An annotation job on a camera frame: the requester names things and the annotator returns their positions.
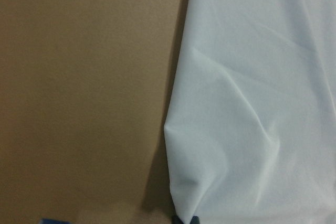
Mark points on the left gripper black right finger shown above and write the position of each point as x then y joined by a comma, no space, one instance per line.
195,220

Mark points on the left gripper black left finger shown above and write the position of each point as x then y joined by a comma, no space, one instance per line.
176,220

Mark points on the light blue t-shirt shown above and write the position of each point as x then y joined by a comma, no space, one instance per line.
250,130

